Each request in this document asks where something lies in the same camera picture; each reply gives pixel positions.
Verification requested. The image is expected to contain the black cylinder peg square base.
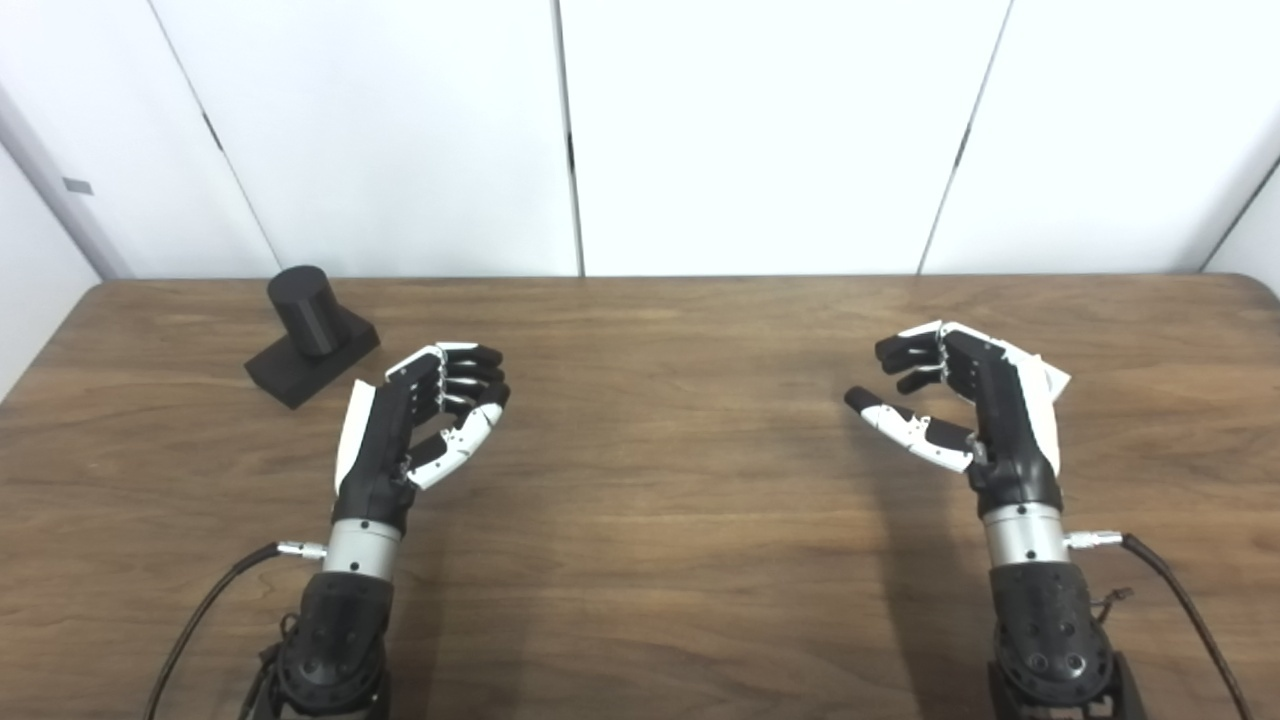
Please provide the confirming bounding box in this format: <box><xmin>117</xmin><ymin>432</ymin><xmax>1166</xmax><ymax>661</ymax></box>
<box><xmin>244</xmin><ymin>265</ymin><xmax>381</xmax><ymax>410</ymax></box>

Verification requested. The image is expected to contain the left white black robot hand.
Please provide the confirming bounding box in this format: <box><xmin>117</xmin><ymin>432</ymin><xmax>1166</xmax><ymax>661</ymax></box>
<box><xmin>333</xmin><ymin>342</ymin><xmax>511</xmax><ymax>534</ymax></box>

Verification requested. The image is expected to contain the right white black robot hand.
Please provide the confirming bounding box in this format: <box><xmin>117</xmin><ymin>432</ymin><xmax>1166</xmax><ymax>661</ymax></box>
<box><xmin>845</xmin><ymin>320</ymin><xmax>1064</xmax><ymax>519</ymax></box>

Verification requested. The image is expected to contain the left thick black wrist cable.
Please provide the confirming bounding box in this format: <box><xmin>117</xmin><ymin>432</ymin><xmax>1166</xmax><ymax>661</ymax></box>
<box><xmin>145</xmin><ymin>540</ymin><xmax>329</xmax><ymax>720</ymax></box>

